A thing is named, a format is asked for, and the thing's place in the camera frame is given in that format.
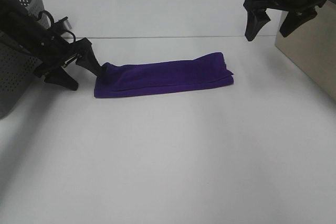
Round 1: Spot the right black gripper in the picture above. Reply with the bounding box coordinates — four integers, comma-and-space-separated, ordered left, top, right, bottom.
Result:
243, 0, 326, 41

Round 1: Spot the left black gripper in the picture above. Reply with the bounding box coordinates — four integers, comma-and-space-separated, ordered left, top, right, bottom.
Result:
33, 34, 106, 91

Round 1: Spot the purple microfibre towel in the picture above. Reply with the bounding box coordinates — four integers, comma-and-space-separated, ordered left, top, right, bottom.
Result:
94, 52, 234, 99

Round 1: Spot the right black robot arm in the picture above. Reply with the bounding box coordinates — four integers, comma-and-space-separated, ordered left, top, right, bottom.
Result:
243, 0, 327, 41

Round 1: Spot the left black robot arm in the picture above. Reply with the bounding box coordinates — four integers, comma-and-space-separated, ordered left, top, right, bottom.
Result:
1, 0, 106, 91

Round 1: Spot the beige fabric storage box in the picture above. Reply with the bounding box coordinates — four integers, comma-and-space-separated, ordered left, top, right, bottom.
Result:
275, 0, 335, 99

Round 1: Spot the grey perforated plastic basket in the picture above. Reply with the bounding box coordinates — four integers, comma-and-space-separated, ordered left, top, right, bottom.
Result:
1, 0, 45, 118

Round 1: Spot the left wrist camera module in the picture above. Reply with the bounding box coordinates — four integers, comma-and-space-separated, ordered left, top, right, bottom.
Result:
53, 16, 72, 35

